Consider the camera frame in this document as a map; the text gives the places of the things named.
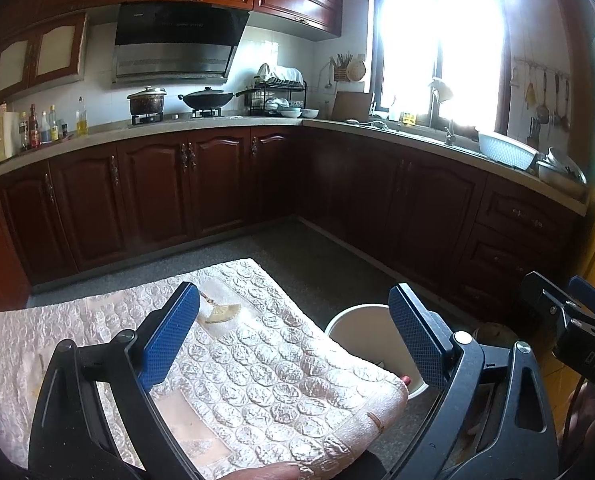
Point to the small dark jar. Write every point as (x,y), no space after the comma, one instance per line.
(64,132)

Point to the metal bowls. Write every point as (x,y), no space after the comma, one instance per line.
(560,175)

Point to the round woven mat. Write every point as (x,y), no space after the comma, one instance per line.
(357,70)

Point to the stack of white bowls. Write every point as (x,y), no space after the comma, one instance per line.
(297,111)

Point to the black wok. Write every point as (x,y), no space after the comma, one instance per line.
(207,100)

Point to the black range hood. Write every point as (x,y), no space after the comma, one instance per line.
(177,35)

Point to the white bucket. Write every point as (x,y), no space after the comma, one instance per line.
(362,340)

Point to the glass door wall cabinet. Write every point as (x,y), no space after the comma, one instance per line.
(52,55)

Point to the dark sauce bottle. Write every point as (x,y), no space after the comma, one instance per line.
(23,135)

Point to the chopstick holder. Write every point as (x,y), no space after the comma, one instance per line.
(342,70)

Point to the clear glass bottle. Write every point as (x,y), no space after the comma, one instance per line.
(45,132)

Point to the gas stove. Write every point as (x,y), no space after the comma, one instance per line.
(177,116)

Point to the yellow oil bottle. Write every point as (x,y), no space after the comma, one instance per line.
(81,122)

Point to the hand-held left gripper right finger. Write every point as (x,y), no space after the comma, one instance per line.
(417,340)

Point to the yellow cap bottle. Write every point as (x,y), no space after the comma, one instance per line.
(54,129)

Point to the red label sauce bottle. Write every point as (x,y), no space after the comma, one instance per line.
(34,132)

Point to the brown wooden lower cabinets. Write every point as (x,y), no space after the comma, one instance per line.
(227,185)

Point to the dark cooking pot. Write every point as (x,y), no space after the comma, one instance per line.
(147,102)

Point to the wooden cutting board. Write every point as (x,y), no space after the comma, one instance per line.
(352,106)

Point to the bright window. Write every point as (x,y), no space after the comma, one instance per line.
(442,35)

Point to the small fan-shaped wooden brush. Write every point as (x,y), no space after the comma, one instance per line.
(222,314)

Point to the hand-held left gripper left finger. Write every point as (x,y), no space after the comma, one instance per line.
(170,335)

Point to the stone kitchen countertop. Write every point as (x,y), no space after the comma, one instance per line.
(327,125)

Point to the black dish rack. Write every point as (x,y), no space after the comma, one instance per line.
(272,92)

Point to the white plastic basket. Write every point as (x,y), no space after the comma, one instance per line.
(507,152)

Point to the hanging kitchen utensils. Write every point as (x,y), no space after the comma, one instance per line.
(542,105)

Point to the metal faucet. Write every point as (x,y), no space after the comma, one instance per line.
(442,90)

